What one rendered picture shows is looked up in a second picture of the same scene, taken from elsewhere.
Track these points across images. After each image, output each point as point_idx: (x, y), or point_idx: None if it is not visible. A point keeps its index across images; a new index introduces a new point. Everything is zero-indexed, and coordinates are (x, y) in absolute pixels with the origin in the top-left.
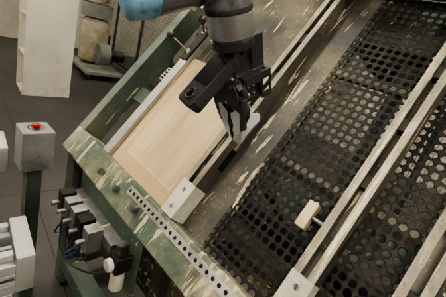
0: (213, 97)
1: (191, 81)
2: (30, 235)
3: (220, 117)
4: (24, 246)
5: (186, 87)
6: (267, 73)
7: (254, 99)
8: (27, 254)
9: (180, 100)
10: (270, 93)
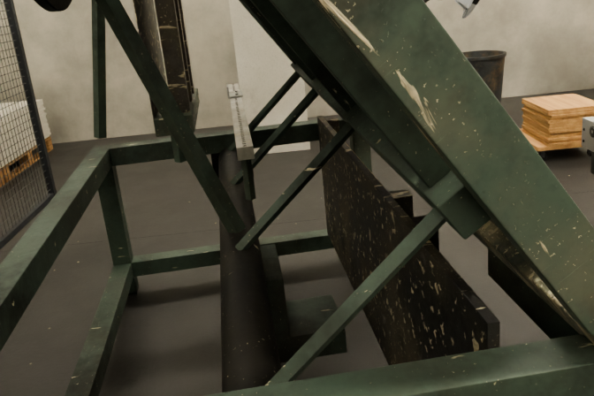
0: None
1: None
2: (592, 122)
3: (477, 3)
4: (592, 118)
5: None
6: None
7: None
8: (587, 117)
9: None
10: None
